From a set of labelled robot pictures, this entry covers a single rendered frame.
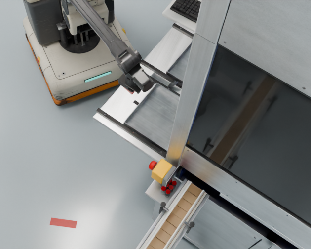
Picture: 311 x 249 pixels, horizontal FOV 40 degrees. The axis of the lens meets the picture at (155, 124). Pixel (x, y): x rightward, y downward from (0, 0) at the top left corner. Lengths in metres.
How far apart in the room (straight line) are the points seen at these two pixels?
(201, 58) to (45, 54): 1.92
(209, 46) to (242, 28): 0.13
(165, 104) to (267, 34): 1.12
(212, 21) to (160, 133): 1.00
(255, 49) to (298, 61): 0.10
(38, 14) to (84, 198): 1.15
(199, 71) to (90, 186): 1.73
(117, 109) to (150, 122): 0.17
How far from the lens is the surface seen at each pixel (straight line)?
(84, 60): 2.85
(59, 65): 2.85
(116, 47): 1.54
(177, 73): 2.08
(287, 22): 0.89
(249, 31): 0.95
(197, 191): 1.78
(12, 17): 3.53
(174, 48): 2.17
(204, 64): 1.11
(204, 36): 1.03
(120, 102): 1.98
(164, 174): 1.68
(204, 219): 2.10
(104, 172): 2.77
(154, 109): 1.96
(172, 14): 2.40
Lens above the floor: 2.60
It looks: 63 degrees down
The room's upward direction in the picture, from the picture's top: 8 degrees clockwise
